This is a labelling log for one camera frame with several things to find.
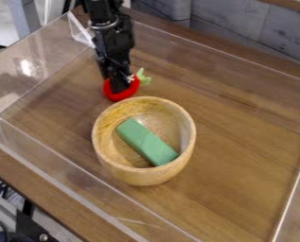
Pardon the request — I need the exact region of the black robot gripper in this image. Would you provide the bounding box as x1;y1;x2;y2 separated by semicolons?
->
90;18;134;94

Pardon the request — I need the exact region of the red plush fruit green stem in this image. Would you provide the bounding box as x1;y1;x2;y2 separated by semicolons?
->
102;68;152;102

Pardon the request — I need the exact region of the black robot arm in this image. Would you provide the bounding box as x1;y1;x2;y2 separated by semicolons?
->
85;0;134;95

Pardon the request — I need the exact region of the round wooden bowl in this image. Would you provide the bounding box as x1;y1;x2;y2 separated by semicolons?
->
92;96;196;186

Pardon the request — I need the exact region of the green rectangular block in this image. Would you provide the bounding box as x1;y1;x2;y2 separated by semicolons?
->
116;118;179;166

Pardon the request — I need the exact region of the clear acrylic tray enclosure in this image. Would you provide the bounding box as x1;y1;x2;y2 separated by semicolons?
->
0;13;300;242

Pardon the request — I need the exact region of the black metal bracket with bolt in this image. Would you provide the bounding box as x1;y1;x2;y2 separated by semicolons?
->
11;211;59;242

